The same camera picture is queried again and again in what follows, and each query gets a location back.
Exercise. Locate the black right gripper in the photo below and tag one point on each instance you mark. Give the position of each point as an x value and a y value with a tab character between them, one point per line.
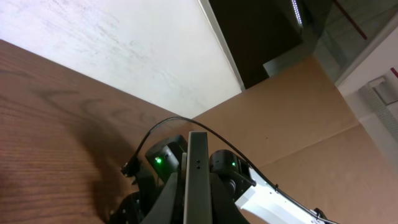
134	208

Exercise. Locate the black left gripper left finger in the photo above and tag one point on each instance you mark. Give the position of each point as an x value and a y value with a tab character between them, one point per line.
168	208

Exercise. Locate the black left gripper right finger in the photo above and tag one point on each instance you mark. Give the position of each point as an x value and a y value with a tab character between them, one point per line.
224	211

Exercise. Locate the brown cardboard box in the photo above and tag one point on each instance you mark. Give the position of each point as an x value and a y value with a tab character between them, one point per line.
298	130

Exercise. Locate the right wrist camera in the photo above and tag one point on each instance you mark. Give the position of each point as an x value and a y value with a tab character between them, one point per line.
131	167

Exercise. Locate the dark window with frame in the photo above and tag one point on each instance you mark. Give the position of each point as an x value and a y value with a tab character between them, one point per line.
262	38

